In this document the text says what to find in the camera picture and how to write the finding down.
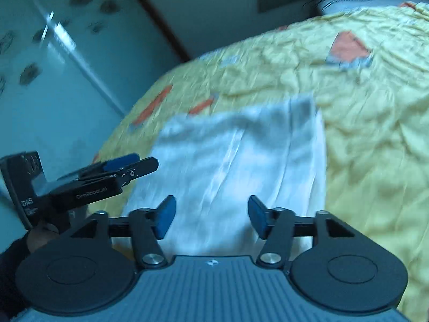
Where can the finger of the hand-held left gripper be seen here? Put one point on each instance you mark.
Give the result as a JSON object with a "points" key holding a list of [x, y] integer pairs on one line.
{"points": [[140, 167], [117, 163]]}

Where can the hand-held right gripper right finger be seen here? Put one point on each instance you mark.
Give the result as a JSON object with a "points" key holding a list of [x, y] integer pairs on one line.
{"points": [[258, 218]]}

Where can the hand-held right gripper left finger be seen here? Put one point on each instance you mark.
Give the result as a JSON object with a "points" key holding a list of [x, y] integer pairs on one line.
{"points": [[165, 219]]}

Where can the white textured towel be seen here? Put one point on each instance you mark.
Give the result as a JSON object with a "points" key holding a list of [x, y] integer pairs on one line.
{"points": [[241, 161]]}

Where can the person's left hand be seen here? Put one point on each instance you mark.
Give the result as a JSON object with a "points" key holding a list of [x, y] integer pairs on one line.
{"points": [[43, 236]]}

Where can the glass wardrobe door with prints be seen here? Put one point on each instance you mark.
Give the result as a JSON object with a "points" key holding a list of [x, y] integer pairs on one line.
{"points": [[47, 63]]}

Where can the yellow bedspread with orange patches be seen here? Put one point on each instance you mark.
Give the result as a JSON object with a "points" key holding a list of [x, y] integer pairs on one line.
{"points": [[375, 114]]}

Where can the grey pillow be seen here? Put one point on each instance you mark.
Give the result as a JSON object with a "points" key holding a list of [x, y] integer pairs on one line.
{"points": [[365, 3]]}

